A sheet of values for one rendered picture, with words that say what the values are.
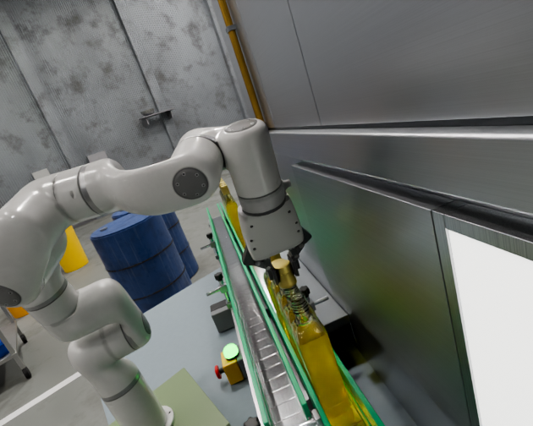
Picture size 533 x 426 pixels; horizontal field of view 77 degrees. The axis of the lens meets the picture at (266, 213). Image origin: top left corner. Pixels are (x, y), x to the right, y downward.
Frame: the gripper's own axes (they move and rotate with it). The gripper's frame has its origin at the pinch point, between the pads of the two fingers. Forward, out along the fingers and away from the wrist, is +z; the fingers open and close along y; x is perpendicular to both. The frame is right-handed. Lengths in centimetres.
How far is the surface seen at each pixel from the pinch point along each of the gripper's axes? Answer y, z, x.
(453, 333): -11.9, -6.6, 28.4
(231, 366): 19.8, 41.4, -16.3
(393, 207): -11.9, -18.7, 18.4
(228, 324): 19, 52, -42
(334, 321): -11.0, 33.2, -9.5
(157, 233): 60, 99, -212
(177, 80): -31, 107, -1122
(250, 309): 9, 39, -31
